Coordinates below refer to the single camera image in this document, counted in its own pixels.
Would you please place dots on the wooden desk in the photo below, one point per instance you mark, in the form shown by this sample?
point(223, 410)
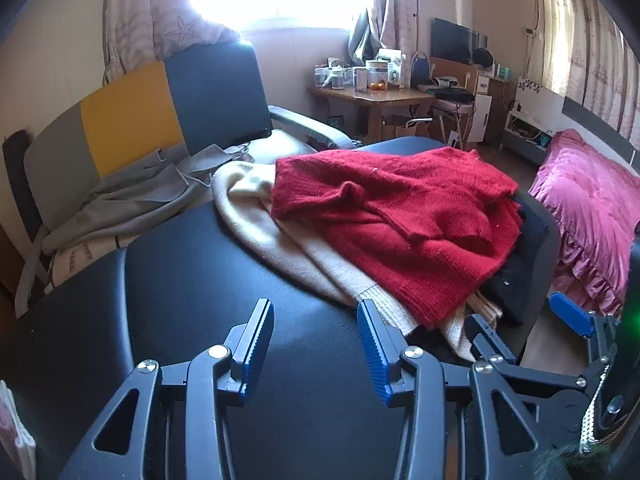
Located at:
point(450, 67)

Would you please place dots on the cluster of glass jars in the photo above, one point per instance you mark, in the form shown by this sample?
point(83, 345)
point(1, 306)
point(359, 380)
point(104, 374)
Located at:
point(337, 77)

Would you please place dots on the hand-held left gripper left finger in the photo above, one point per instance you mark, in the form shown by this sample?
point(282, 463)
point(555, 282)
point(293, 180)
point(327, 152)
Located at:
point(257, 355)

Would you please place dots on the cream knit sweater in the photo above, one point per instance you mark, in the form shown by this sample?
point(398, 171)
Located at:
point(260, 220)

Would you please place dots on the white pillow grey print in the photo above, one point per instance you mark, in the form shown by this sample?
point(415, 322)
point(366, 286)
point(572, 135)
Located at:
point(80, 260)

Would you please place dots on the wooden table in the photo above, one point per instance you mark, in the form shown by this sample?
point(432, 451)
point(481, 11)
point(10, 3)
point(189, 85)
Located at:
point(380, 105)

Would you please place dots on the pink bedspread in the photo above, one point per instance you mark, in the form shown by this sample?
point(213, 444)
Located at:
point(585, 200)

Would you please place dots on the white cabinet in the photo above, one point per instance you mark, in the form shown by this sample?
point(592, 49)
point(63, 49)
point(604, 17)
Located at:
point(482, 110)

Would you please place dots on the black upright cushion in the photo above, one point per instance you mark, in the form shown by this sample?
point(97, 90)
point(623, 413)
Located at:
point(20, 180)

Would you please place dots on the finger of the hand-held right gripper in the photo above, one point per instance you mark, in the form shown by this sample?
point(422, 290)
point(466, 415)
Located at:
point(570, 312)
point(482, 332)

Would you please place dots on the striped curtain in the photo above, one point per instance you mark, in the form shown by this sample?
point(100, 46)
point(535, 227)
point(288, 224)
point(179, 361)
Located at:
point(590, 50)

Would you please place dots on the white pillow black lettering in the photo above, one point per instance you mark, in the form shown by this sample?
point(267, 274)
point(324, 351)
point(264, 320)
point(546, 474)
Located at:
point(285, 145)

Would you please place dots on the pile of pale clothes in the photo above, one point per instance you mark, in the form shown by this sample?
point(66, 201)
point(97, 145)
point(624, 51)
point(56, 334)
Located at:
point(15, 435)

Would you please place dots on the pale patterned curtain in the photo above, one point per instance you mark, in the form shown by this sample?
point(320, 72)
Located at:
point(400, 0)

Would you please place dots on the glass jar with oranges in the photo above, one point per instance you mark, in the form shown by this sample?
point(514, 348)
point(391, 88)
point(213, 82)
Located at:
point(377, 75)

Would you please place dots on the grey yellow blue armchair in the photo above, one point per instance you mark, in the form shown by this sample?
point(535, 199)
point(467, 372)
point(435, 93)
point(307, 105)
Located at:
point(130, 110)

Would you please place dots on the black garment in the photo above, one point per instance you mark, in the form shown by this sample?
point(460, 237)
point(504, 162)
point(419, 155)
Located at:
point(520, 280)

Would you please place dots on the grey low shelf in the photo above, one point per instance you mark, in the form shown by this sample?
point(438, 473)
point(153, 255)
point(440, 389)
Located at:
point(520, 135)

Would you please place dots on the white carton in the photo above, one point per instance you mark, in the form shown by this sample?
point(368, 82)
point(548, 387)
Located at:
point(396, 67)

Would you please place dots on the grey garment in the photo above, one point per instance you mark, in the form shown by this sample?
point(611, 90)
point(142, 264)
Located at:
point(135, 200)

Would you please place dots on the black monitor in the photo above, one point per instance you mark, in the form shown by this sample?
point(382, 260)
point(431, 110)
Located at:
point(450, 40)

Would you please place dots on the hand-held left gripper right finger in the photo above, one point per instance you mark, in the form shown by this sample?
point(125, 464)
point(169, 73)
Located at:
point(372, 355)

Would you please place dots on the red knit sweater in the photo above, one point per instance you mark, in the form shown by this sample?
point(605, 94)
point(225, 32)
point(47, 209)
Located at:
point(400, 220)

